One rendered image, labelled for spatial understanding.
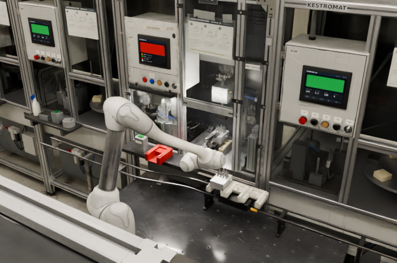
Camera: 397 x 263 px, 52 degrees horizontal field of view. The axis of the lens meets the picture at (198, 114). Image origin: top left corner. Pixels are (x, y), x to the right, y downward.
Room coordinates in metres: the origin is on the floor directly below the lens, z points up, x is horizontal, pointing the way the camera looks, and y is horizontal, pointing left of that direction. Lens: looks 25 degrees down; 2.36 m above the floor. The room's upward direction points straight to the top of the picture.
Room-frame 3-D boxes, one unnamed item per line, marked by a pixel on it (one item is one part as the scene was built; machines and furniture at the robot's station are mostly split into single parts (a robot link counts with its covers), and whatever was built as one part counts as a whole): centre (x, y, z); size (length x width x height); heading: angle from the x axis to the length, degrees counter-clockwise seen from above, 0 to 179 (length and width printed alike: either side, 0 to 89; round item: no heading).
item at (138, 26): (2.67, 0.25, 1.60); 0.42 x 0.29 x 0.46; 59
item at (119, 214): (1.83, 0.45, 0.85); 0.18 x 0.16 x 0.22; 40
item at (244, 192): (2.10, -0.24, 0.84); 0.36 x 0.14 x 0.10; 59
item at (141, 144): (2.53, 0.40, 0.97); 0.08 x 0.08 x 0.12; 59
